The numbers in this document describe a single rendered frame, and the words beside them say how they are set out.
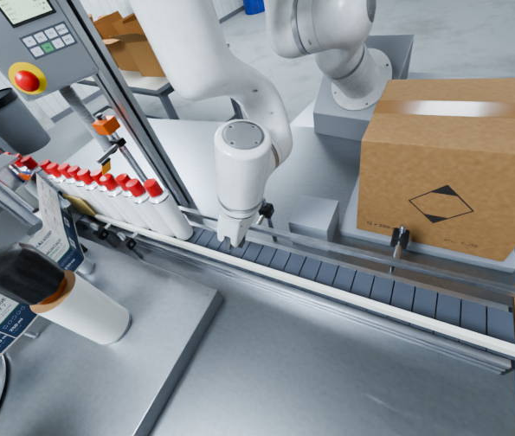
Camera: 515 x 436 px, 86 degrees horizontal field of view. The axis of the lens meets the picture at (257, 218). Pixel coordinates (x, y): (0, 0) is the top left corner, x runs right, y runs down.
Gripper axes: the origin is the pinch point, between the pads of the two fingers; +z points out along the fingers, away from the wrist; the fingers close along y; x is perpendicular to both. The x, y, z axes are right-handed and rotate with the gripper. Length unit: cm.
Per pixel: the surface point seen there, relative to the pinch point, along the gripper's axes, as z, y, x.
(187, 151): 29, -42, -46
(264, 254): 4.2, -1.4, 6.8
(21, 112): 183, -120, -363
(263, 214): -2.9, -7.8, 2.8
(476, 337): -13.4, 4.2, 45.3
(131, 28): 45, -141, -163
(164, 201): -2.6, 0.2, -20.0
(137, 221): 12.3, 2.3, -31.5
